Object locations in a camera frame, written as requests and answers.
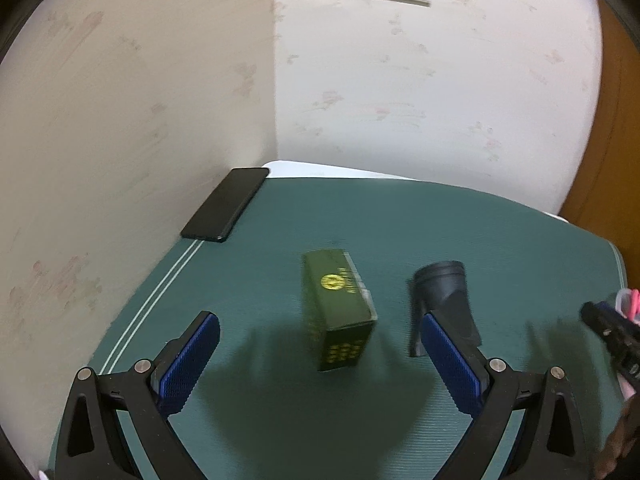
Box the dark grey cup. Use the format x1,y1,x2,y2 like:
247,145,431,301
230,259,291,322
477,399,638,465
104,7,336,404
409,260,482,359

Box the brown wooden door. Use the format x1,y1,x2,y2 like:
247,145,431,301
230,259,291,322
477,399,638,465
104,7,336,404
557,0,640,271

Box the green cardboard box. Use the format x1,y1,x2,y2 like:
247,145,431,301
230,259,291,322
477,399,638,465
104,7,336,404
301,248,377,373

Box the black smartphone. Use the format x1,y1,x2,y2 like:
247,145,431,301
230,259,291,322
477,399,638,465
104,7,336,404
180,167,270,244

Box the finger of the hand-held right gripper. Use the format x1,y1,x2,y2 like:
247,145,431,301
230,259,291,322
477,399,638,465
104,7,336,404
579,300,640,350
617,345,640,396

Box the clear plastic container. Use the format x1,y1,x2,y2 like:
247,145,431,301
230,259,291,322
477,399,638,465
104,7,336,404
614,287,640,323

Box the green table mat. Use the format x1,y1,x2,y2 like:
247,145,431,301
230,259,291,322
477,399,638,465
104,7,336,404
47,175,628,480

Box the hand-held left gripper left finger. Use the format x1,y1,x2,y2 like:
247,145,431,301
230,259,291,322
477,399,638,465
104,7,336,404
50,310,222,480

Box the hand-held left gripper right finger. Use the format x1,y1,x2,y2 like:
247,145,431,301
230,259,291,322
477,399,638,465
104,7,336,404
421,311,597,480

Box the person's right forearm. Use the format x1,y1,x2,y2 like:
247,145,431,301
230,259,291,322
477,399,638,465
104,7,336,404
592,392,640,480

